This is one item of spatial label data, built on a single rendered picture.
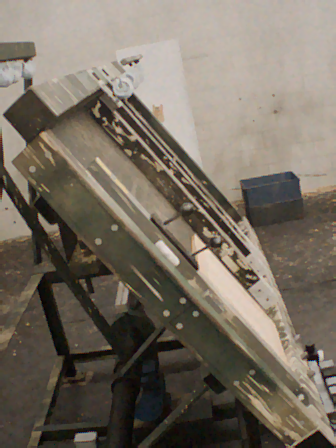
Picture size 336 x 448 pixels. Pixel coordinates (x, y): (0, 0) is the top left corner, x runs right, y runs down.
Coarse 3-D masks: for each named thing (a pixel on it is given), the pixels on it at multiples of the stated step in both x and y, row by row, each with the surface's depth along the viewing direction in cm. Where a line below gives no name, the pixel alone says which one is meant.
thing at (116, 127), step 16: (96, 80) 217; (112, 96) 220; (96, 112) 222; (112, 112) 222; (112, 128) 224; (128, 128) 224; (128, 144) 226; (144, 144) 229; (144, 160) 228; (160, 160) 233; (160, 176) 229; (176, 192) 231; (176, 208) 233; (192, 224) 235; (208, 224) 235; (208, 240) 236; (224, 240) 236; (240, 256) 238; (240, 272) 240; (256, 272) 243; (256, 288) 242; (272, 304) 244
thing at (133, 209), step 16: (96, 160) 164; (96, 176) 164; (112, 176) 166; (112, 192) 166; (128, 192) 170; (128, 208) 167; (144, 208) 172; (144, 224) 168; (160, 240) 169; (176, 256) 171; (192, 272) 172; (208, 288) 173; (224, 304) 175; (224, 320) 176; (240, 320) 176; (240, 336) 178; (256, 336) 179; (256, 352) 180; (272, 352) 182; (272, 368) 181; (288, 368) 185; (288, 384) 183
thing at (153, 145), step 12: (120, 108) 253; (132, 120) 255; (144, 132) 256; (156, 144) 258; (168, 156) 260; (168, 168) 260; (180, 168) 265; (180, 180) 262; (192, 192) 263; (204, 204) 265; (216, 216) 267; (228, 228) 268; (240, 240) 270; (252, 252) 273; (252, 264) 273
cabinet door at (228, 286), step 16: (192, 240) 216; (208, 256) 214; (208, 272) 195; (224, 272) 218; (224, 288) 200; (240, 288) 222; (240, 304) 204; (256, 304) 227; (256, 320) 208; (272, 336) 211
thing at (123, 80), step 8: (136, 56) 242; (136, 72) 251; (120, 80) 190; (128, 80) 200; (136, 80) 218; (120, 88) 203; (128, 88) 214; (136, 88) 238; (120, 96) 195; (128, 96) 197
